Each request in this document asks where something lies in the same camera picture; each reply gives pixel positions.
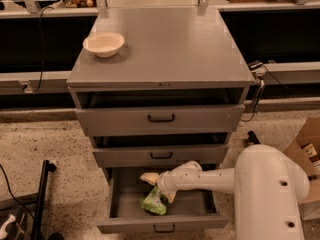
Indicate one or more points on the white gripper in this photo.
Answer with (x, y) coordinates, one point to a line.
(167, 182)

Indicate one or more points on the green rice chip bag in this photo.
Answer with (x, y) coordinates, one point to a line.
(153, 202)

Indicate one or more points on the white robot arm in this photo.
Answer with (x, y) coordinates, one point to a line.
(266, 184)

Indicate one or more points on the grey middle drawer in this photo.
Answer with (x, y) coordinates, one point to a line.
(158, 150)

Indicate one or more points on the grey drawer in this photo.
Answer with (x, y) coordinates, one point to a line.
(191, 210)
(158, 150)
(156, 120)

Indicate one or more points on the grey bottom drawer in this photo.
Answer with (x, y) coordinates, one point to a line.
(191, 210)

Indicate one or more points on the grey top drawer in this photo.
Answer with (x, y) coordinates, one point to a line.
(156, 120)

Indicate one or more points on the grey drawer cabinet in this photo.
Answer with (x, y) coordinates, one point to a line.
(180, 56)

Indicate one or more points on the black bar right floor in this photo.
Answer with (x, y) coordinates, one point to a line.
(252, 138)

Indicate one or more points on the black stand left floor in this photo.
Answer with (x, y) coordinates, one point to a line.
(47, 167)

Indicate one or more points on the cardboard box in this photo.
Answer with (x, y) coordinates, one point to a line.
(305, 151)

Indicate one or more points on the black power adapter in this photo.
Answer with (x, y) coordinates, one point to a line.
(255, 64)

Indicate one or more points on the white bowl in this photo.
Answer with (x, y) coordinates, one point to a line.
(104, 44)

